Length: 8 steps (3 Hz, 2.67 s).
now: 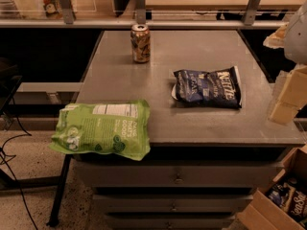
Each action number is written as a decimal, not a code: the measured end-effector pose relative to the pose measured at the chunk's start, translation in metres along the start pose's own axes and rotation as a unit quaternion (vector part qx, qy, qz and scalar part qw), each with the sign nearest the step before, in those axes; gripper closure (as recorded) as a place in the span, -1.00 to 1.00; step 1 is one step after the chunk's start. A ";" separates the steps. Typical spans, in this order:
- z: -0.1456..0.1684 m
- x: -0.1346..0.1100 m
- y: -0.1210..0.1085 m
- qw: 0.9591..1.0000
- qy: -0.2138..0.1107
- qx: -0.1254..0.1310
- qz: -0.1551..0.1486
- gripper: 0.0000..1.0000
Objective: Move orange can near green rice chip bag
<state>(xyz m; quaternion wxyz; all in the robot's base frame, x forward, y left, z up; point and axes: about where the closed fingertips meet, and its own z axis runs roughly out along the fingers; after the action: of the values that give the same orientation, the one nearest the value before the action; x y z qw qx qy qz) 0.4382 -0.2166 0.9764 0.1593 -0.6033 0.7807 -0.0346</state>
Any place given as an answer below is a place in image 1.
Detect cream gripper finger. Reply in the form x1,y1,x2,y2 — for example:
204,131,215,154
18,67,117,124
269,66,307,125
263,24,288,49

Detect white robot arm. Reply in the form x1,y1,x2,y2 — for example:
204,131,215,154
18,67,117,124
263,1,307,125

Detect dark blue Kettle chip bag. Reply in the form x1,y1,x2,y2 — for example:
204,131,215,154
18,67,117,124
172,66,242,109

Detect orange soda can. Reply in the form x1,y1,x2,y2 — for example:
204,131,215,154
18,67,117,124
130,24,151,63

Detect green rice chip bag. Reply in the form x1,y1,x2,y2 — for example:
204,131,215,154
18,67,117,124
49,100,151,161

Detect snack bags in box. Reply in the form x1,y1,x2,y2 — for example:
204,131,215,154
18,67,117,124
266,176,307,229

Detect cardboard box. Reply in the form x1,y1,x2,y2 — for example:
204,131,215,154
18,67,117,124
238,146,307,230

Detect grey drawer cabinet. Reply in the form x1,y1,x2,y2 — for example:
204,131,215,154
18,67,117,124
76,31,303,230

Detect orange snack packet on shelf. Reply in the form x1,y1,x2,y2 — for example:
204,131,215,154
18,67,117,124
42,0,61,18

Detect clear plastic bin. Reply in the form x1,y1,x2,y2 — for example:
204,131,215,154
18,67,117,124
0,0,97,19

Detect black chair edge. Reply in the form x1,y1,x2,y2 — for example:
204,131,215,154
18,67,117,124
0,57,22,114

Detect grey shelf rail with brackets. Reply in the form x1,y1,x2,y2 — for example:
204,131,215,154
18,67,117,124
0,0,307,30

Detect black cable on floor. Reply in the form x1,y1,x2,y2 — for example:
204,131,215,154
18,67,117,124
0,94,39,230

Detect black table leg frame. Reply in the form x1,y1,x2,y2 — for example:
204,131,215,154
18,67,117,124
0,155,72,227

